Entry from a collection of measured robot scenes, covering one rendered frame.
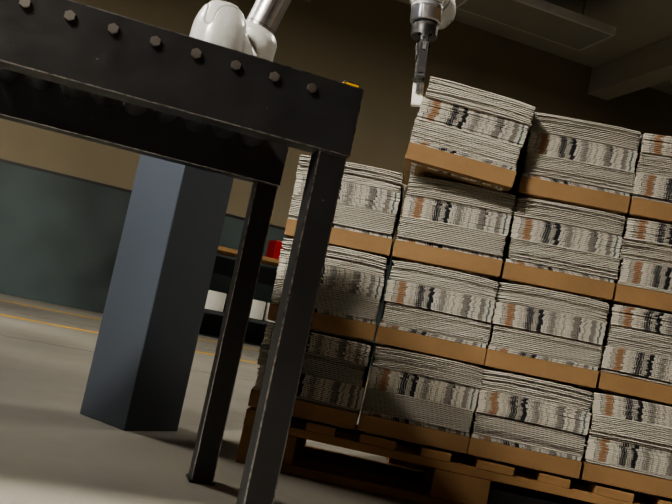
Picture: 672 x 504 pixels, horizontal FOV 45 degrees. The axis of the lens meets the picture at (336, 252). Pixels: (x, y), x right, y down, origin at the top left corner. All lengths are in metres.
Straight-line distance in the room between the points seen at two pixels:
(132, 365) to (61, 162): 6.50
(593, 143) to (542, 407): 0.70
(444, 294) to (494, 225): 0.23
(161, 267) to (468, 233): 0.84
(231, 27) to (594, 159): 1.10
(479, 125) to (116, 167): 6.83
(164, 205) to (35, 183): 6.40
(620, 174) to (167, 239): 1.23
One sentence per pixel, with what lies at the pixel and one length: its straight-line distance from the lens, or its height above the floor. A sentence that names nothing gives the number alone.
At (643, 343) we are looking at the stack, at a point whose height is 0.51.
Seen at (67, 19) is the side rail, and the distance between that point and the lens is 1.32.
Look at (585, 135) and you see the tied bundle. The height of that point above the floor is 1.02.
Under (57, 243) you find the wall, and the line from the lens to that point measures 8.62.
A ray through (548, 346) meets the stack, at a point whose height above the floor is 0.46.
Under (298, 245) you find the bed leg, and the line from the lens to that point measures 1.32.
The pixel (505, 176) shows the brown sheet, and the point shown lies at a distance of 2.10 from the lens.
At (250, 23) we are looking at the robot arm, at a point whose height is 1.27.
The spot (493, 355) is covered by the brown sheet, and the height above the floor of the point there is 0.41.
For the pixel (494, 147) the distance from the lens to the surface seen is 2.12.
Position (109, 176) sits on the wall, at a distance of 8.68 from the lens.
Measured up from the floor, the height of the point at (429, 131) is 0.94.
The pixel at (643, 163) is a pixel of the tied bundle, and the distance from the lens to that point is 2.25.
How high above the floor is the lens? 0.41
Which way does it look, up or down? 5 degrees up
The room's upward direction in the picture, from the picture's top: 12 degrees clockwise
